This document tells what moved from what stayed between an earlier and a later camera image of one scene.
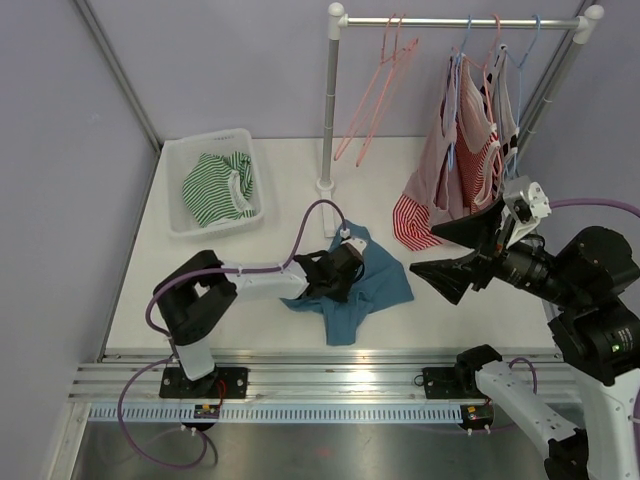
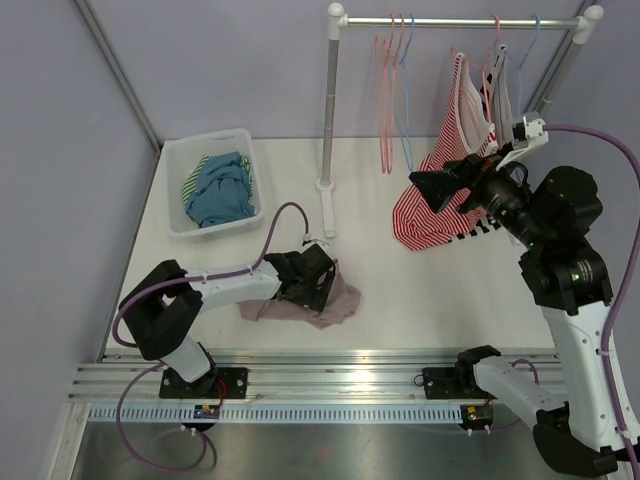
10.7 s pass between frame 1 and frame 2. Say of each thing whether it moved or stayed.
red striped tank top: stayed
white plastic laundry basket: stayed
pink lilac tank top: moved
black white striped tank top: stayed
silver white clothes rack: stayed
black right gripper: moved
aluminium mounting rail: stayed
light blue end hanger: stayed
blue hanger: moved
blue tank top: moved
